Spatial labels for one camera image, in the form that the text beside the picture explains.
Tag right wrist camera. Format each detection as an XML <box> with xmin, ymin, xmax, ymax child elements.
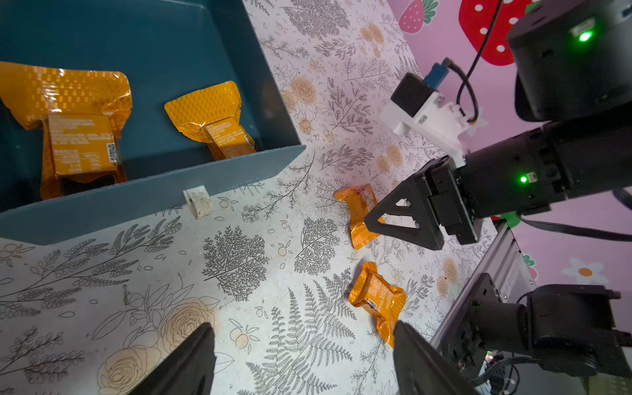
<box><xmin>380</xmin><ymin>58</ymin><xmax>479</xmax><ymax>168</ymax></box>

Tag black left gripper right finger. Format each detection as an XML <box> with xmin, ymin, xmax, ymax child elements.
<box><xmin>393</xmin><ymin>321</ymin><xmax>477</xmax><ymax>395</ymax></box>

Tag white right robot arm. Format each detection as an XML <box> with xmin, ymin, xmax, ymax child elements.
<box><xmin>365</xmin><ymin>1</ymin><xmax>631</xmax><ymax>394</ymax></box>

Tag orange cookie packet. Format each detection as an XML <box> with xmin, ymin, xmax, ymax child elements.
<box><xmin>334</xmin><ymin>184</ymin><xmax>380</xmax><ymax>250</ymax></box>
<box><xmin>348</xmin><ymin>262</ymin><xmax>408</xmax><ymax>348</ymax></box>
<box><xmin>165</xmin><ymin>81</ymin><xmax>257</xmax><ymax>161</ymax></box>
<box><xmin>1</xmin><ymin>62</ymin><xmax>133</xmax><ymax>200</ymax></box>

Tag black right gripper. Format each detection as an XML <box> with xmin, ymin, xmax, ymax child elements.
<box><xmin>365</xmin><ymin>119</ymin><xmax>631</xmax><ymax>251</ymax></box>

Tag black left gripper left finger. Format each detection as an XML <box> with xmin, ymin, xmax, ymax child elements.
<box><xmin>129</xmin><ymin>323</ymin><xmax>217</xmax><ymax>395</ymax></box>

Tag aluminium front rail frame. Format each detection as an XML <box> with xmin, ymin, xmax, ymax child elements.
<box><xmin>429</xmin><ymin>219</ymin><xmax>539</xmax><ymax>386</ymax></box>

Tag teal drawer cabinet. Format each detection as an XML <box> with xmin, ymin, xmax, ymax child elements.
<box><xmin>1</xmin><ymin>1</ymin><xmax>304</xmax><ymax>245</ymax></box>

